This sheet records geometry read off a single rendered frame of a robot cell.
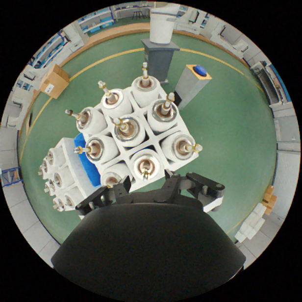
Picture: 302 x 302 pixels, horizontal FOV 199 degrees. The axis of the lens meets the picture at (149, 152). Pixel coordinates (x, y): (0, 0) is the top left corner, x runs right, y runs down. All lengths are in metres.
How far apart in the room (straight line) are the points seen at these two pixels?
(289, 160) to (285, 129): 1.20
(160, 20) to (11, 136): 6.58
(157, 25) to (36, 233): 6.79
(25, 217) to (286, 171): 11.17
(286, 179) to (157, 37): 5.74
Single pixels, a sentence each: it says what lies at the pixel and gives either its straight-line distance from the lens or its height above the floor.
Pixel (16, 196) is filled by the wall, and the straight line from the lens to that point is 6.11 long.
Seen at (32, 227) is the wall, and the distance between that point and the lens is 6.39.
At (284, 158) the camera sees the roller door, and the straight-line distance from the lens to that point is 5.30.
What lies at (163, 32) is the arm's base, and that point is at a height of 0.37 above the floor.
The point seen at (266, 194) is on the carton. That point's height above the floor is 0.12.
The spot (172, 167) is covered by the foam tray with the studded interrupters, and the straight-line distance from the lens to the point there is 0.33.
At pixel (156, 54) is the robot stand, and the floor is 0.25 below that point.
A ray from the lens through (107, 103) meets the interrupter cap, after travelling 0.30.
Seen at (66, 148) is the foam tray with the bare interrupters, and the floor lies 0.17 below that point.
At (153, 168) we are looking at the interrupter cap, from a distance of 0.24.
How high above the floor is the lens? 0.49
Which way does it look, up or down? 86 degrees down
